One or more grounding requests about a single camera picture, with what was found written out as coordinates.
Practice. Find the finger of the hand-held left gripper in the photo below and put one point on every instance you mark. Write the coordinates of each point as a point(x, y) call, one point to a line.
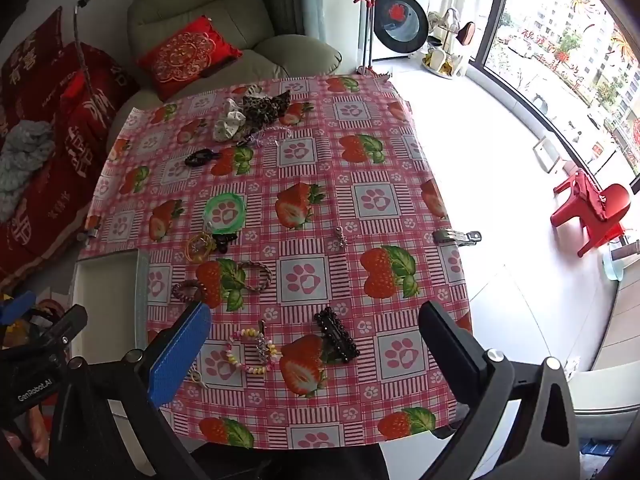
point(15, 306)

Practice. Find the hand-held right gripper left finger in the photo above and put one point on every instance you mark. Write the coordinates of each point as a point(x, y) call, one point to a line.
point(180, 360)

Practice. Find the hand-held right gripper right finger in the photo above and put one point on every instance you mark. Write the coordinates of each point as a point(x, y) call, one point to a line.
point(445, 335)

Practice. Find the white drawer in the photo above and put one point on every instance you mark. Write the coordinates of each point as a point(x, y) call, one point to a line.
point(107, 285)

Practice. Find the large black claw clip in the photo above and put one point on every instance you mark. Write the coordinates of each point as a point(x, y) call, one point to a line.
point(335, 332)

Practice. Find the metal tablecloth clamp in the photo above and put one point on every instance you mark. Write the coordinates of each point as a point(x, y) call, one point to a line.
point(450, 236)
point(90, 232)

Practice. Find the grey knitted cloth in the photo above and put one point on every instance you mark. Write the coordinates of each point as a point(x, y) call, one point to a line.
point(25, 155)

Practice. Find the green bangle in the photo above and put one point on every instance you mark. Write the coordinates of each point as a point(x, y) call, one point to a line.
point(210, 210)

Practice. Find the strawberry printed pink tablecloth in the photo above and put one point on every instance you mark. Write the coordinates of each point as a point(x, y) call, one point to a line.
point(380, 170)

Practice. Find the light blue basin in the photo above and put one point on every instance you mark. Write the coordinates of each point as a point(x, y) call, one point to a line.
point(612, 266)

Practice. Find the red printed blanket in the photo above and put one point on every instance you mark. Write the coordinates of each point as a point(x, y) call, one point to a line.
point(75, 135)

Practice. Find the red plastic chair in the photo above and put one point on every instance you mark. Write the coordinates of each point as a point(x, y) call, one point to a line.
point(610, 200)

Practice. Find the white scrunchie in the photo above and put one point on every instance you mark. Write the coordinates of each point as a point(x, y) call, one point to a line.
point(227, 122)

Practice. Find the leopard print scrunchie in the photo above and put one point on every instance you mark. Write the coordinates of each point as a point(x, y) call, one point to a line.
point(265, 105)

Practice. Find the white floor rack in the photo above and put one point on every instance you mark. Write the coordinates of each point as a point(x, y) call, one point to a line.
point(445, 60)

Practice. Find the thin grey pole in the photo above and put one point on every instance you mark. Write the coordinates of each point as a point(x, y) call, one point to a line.
point(79, 35)

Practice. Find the red embroidered cushion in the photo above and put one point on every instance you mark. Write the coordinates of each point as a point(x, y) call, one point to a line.
point(190, 55)

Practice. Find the large glass window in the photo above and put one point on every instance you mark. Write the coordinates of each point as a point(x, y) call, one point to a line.
point(550, 35)

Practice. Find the white washing machine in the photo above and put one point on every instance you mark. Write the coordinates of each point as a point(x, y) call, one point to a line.
point(400, 15)

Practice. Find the red mop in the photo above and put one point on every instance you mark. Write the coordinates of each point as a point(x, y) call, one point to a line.
point(371, 20)

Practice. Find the beige armchair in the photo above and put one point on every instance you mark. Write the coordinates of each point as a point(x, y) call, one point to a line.
point(200, 0)

